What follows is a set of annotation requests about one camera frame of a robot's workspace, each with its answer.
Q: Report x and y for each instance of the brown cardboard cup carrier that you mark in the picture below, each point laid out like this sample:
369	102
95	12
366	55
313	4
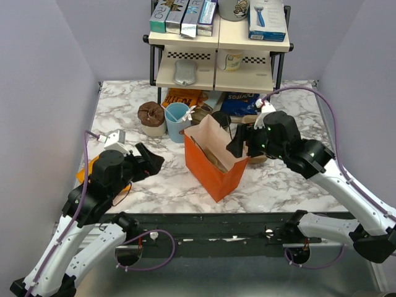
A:
250	119

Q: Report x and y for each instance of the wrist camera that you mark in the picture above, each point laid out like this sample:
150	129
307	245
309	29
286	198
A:
115	140
265	108

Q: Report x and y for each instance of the light blue cup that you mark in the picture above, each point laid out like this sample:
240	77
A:
174	113

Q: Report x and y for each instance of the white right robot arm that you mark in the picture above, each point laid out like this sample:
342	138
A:
371	231

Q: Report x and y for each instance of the single brown cup carrier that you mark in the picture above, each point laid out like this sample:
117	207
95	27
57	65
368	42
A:
211	157

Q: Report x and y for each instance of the purple white toothpaste box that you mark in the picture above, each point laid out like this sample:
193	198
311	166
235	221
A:
206	19

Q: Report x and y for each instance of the blue Doritos chip bag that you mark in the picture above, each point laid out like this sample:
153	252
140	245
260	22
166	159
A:
239	104

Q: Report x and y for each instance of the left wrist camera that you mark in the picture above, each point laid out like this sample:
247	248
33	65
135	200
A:
115	140

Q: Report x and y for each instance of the orange snack bag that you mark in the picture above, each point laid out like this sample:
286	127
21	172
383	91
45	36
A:
187	96

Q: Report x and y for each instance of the orange snack packet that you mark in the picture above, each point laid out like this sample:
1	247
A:
81	174

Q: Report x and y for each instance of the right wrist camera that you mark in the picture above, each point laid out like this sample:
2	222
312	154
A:
265	108

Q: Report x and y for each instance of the blue razor package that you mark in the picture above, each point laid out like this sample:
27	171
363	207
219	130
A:
266	21

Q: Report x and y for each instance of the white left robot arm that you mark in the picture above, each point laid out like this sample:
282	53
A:
63	265

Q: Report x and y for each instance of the white printed paper cup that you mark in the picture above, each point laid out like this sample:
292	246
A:
229	60

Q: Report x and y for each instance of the black plastic cup lid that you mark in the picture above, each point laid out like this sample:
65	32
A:
222	118

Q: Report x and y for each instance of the grey cartoon mug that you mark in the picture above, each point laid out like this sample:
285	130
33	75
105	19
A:
233	10

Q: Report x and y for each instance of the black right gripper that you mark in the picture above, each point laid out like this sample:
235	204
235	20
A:
236	145

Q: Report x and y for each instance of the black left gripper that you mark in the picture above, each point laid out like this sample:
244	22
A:
151	166

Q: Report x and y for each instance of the silver blue toothpaste box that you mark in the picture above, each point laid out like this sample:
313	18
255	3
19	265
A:
191	18

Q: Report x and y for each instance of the olive brown small package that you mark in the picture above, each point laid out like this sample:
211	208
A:
200	112

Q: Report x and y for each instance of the orange paper gift bag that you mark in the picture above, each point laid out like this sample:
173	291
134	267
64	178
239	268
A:
209	134

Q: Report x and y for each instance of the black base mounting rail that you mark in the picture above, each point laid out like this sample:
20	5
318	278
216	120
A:
213	235

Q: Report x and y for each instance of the teal toothpaste box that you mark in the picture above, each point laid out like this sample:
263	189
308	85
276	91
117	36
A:
159	16

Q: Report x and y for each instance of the brown and white pouch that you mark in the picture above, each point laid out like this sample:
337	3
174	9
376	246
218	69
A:
152	119

